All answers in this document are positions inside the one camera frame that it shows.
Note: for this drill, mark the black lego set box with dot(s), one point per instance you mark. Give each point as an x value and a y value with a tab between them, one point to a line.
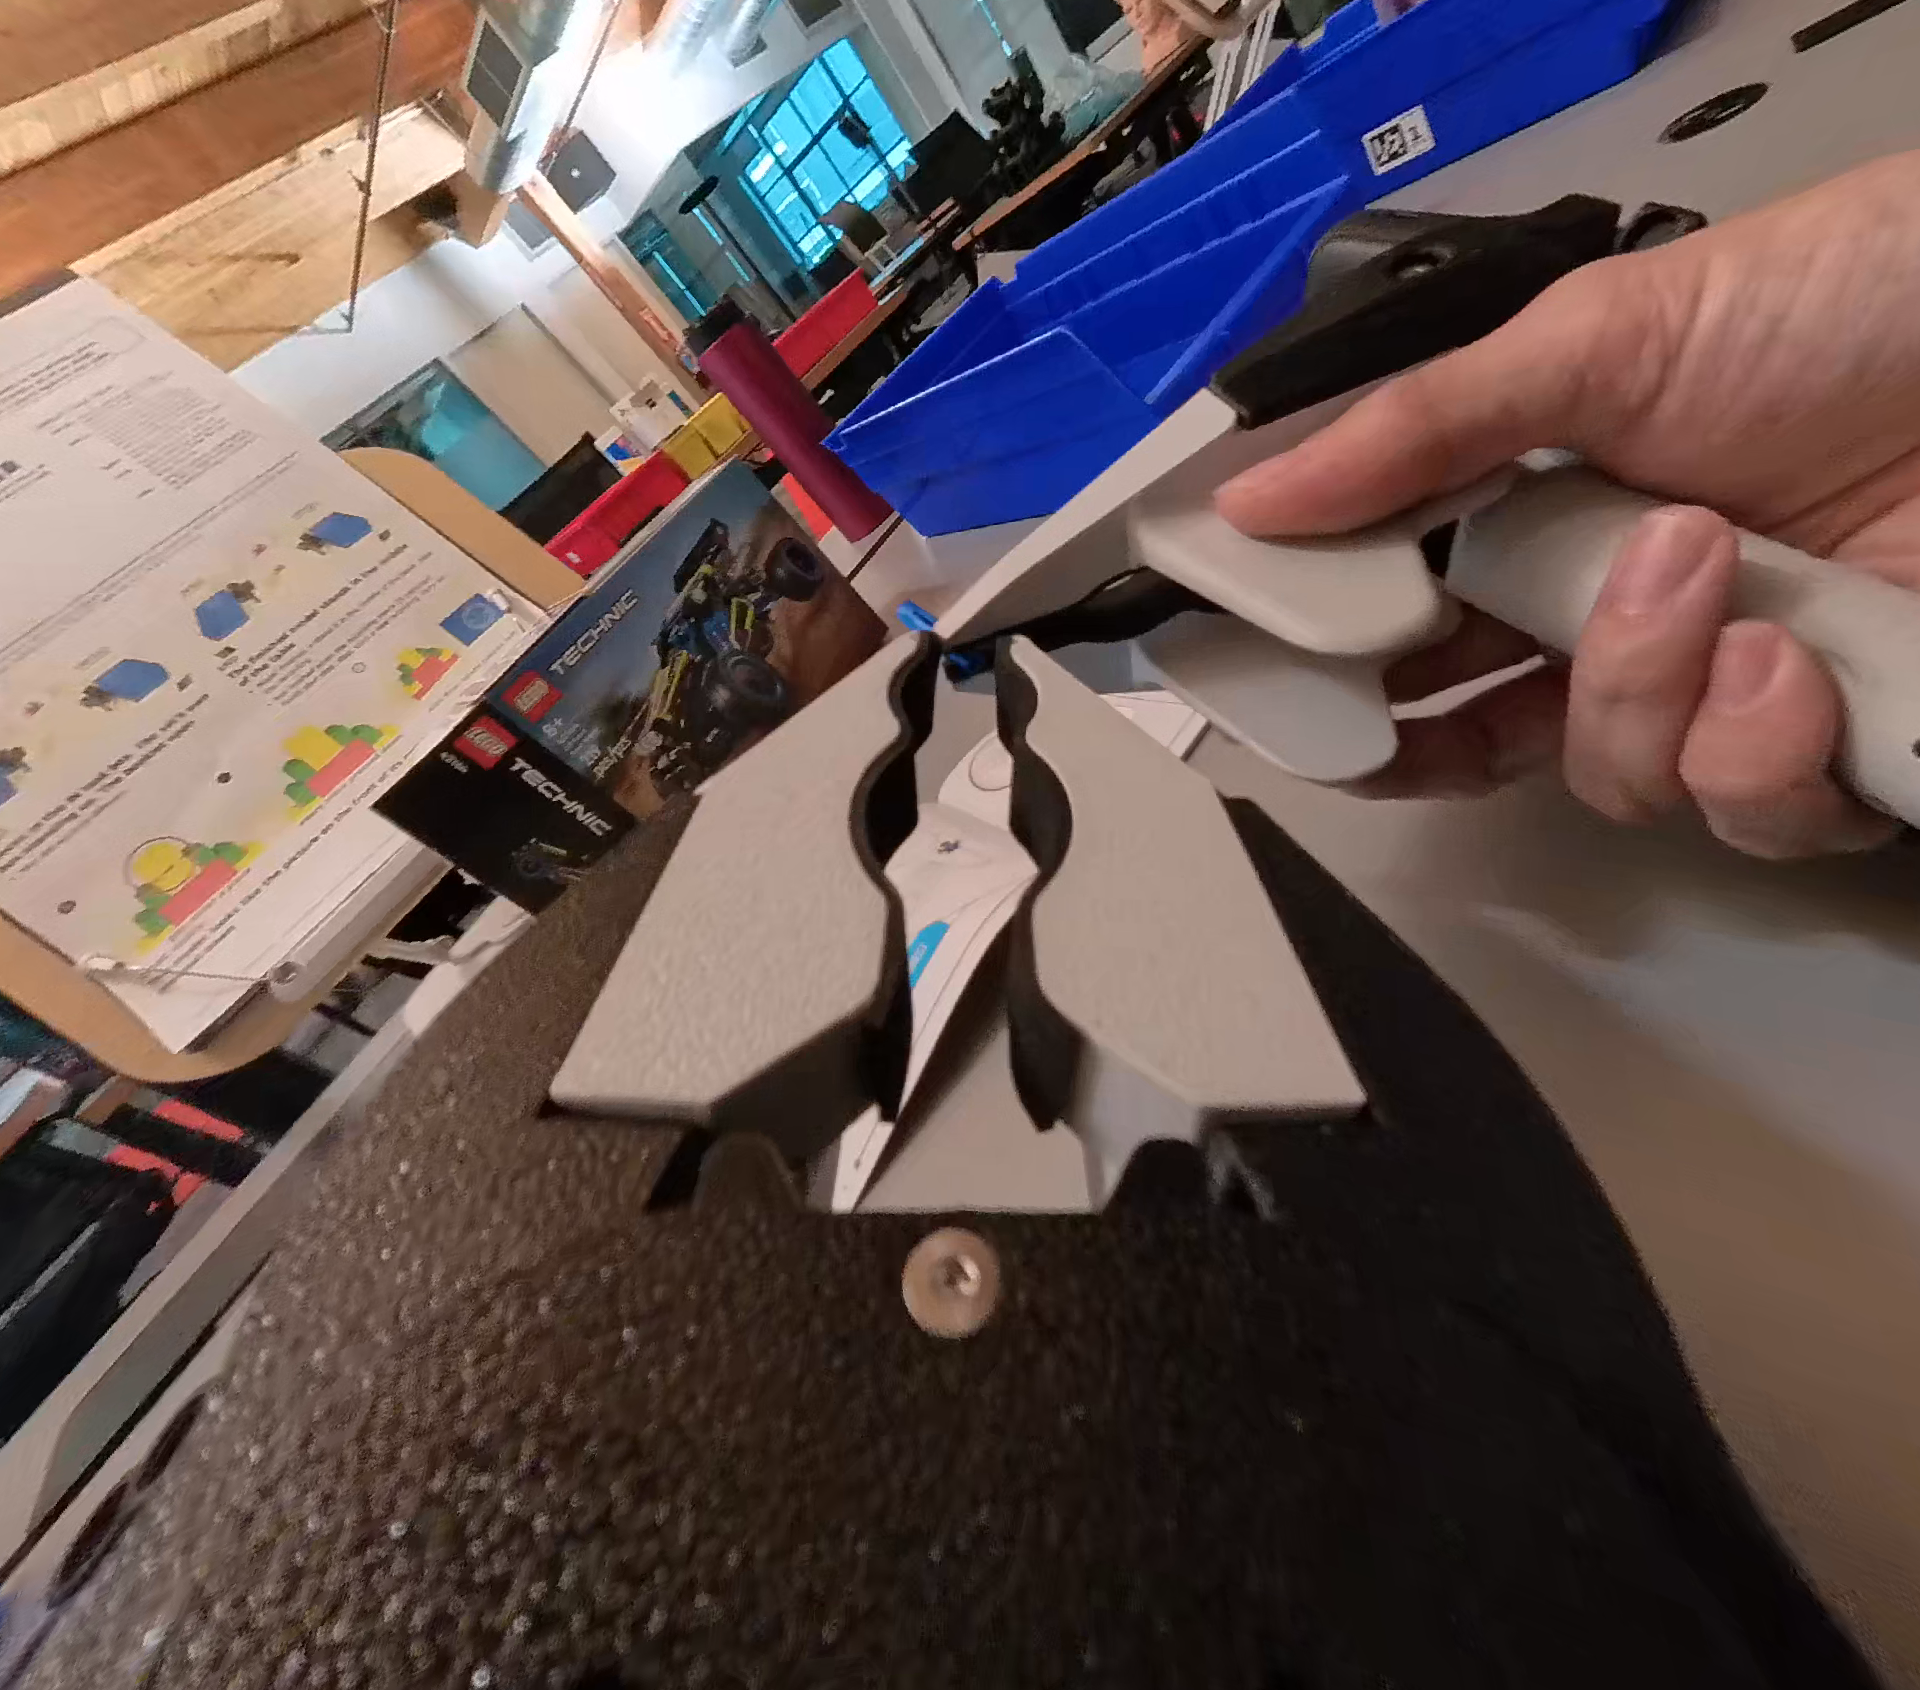
661	670

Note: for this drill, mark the red storage bin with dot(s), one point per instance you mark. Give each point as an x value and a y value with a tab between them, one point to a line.
824	321
615	516

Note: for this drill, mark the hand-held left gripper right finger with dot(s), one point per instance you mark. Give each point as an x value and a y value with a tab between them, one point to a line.
1184	954

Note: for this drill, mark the yellow storage bin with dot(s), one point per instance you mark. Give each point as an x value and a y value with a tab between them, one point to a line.
705	432

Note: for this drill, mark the black ceiling speaker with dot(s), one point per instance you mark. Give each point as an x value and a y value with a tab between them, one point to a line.
579	168

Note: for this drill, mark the maroon drink bottle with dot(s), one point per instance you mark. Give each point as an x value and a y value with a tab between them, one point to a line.
780	430

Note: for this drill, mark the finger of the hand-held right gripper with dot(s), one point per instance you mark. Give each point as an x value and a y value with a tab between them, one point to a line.
1095	505

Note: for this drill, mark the white lego instruction booklet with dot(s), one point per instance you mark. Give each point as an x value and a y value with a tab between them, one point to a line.
960	911

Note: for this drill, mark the person's right hand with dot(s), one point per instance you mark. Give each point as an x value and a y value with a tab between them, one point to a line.
1724	371

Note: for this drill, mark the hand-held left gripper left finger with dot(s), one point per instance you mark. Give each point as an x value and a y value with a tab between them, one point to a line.
721	954

